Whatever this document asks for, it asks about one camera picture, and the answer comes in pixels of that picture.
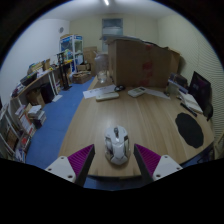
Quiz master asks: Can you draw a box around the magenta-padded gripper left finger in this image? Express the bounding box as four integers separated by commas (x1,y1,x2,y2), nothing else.
44,143,97,188

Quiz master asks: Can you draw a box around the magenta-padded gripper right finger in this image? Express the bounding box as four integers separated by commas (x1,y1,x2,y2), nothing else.
133,143,184,186

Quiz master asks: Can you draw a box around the white and grey computer mouse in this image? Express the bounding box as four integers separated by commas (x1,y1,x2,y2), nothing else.
104,124,131,166

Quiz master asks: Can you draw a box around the black scalloped mouse pad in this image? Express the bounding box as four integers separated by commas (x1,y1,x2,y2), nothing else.
174,112,205,150

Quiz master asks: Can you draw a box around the shelf unit with books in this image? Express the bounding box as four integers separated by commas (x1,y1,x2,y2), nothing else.
0,103,48,164

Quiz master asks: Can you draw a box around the open white book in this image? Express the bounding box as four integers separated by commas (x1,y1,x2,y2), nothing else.
178,92,204,115

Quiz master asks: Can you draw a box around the long white remote control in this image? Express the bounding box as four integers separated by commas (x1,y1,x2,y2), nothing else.
95,92,120,102

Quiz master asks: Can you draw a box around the black office chair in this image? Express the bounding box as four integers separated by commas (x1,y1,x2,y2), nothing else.
188,70,214,122

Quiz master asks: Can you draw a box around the small black oval object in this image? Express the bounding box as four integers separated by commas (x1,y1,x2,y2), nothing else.
114,84,126,93

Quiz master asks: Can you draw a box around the open cardboard box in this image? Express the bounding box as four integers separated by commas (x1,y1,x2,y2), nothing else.
72,70,93,84

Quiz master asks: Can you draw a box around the black metal stand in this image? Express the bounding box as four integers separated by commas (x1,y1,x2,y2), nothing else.
56,51,73,91

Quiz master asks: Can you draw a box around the tall brown cardboard box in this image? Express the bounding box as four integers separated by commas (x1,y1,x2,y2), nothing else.
166,49,182,79

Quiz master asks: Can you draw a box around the clear plastic jar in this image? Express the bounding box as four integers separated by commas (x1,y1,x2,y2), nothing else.
94,51,110,84

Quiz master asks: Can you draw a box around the large brown cardboard box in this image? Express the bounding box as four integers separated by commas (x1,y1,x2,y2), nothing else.
107,38,181,89

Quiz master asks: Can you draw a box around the blue and white display cabinet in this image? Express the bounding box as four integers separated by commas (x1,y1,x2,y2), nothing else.
59,33,84,66

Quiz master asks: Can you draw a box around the window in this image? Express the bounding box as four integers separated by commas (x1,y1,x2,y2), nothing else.
101,17,124,37

